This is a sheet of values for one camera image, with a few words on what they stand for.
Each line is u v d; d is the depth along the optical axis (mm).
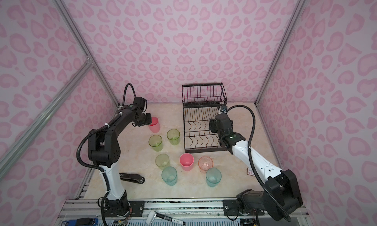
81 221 658
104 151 527
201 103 1214
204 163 881
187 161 869
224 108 714
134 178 782
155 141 936
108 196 617
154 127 975
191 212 724
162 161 844
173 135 972
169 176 831
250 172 839
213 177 820
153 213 698
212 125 751
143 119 840
